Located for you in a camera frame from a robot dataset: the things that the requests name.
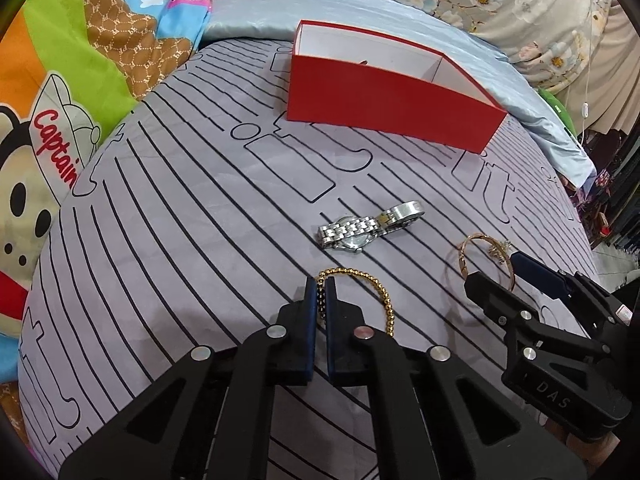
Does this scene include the gold bead chain bracelet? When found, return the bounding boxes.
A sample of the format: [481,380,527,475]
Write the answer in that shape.
[316,268,396,337]

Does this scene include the thin gold bangle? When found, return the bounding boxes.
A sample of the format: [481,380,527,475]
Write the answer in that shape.
[457,232,516,292]

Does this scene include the silver metal watch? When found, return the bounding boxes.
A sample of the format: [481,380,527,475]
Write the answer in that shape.
[317,200,425,252]

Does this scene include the red jewelry box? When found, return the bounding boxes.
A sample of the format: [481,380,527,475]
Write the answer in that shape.
[286,20,506,154]

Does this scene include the light blue pillow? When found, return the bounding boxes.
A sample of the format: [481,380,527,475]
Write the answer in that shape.
[201,0,596,188]

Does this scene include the green plastic object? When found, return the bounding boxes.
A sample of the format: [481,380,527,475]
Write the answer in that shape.
[537,88,577,138]

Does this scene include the cartoon monkey bedsheet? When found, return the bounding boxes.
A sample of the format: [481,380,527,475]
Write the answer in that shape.
[1,0,212,382]

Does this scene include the white cable with switch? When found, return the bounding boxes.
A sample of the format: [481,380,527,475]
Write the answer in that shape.
[577,0,601,146]

